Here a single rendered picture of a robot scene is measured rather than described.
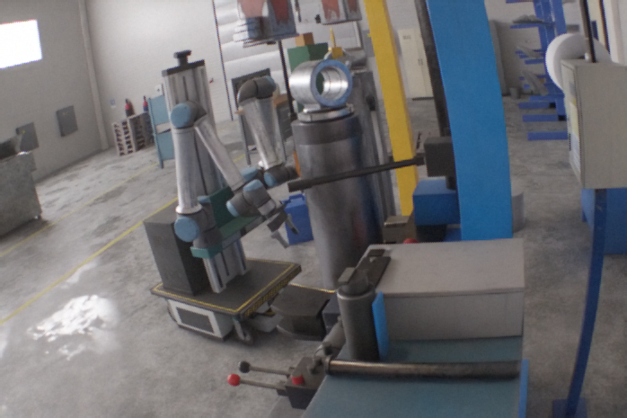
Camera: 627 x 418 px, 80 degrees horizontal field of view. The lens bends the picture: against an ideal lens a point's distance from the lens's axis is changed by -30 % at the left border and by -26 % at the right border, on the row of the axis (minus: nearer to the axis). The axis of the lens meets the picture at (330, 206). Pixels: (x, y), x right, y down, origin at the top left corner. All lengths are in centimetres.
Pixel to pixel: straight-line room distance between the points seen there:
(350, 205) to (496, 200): 43
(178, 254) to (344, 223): 181
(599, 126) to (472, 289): 75
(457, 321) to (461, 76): 62
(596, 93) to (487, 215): 54
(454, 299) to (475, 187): 43
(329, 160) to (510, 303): 70
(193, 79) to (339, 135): 180
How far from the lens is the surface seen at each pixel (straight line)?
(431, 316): 104
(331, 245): 150
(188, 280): 318
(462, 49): 127
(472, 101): 128
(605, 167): 155
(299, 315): 138
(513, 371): 92
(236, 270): 335
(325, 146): 140
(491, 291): 99
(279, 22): 128
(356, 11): 162
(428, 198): 157
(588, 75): 148
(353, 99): 278
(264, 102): 302
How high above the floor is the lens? 170
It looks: 19 degrees down
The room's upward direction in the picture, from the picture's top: 11 degrees counter-clockwise
